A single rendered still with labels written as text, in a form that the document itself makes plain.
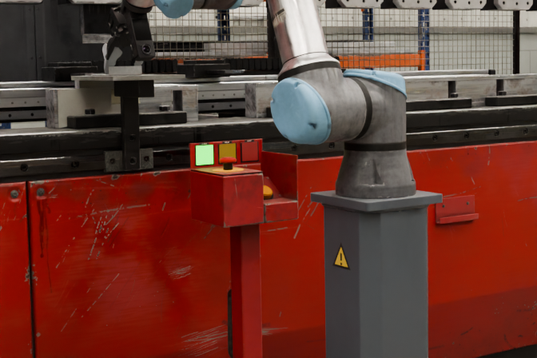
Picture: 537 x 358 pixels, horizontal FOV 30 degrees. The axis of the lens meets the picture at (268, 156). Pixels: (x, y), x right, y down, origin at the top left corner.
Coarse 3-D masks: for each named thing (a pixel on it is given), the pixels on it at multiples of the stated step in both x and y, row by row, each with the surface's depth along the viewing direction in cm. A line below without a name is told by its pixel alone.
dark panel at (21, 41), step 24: (48, 0) 294; (0, 24) 287; (24, 24) 290; (48, 24) 294; (72, 24) 298; (0, 48) 287; (24, 48) 291; (48, 48) 294; (72, 48) 298; (96, 48) 302; (0, 72) 288; (24, 72) 291
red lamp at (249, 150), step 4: (244, 144) 241; (248, 144) 242; (252, 144) 242; (256, 144) 243; (244, 148) 241; (248, 148) 242; (252, 148) 243; (256, 148) 243; (244, 152) 241; (248, 152) 242; (252, 152) 243; (256, 152) 243; (244, 156) 241; (248, 156) 242; (252, 156) 243; (256, 156) 243; (244, 160) 242; (248, 160) 242; (252, 160) 243; (256, 160) 243
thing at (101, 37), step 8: (80, 8) 247; (88, 8) 246; (96, 8) 247; (104, 8) 248; (80, 16) 247; (88, 16) 246; (96, 16) 247; (104, 16) 248; (88, 24) 246; (96, 24) 247; (104, 24) 248; (88, 32) 246; (96, 32) 248; (104, 32) 249; (88, 40) 248; (96, 40) 249; (104, 40) 250
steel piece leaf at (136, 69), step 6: (114, 66) 236; (120, 66) 237; (126, 66) 238; (132, 66) 239; (138, 66) 240; (114, 72) 236; (120, 72) 237; (126, 72) 238; (132, 72) 239; (138, 72) 240
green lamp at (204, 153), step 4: (196, 148) 234; (200, 148) 235; (204, 148) 235; (208, 148) 236; (212, 148) 237; (196, 152) 234; (200, 152) 235; (204, 152) 236; (208, 152) 236; (212, 152) 237; (200, 156) 235; (204, 156) 236; (208, 156) 236; (212, 156) 237; (200, 160) 235; (204, 160) 236; (208, 160) 236; (212, 160) 237; (200, 164) 235; (204, 164) 236; (208, 164) 236
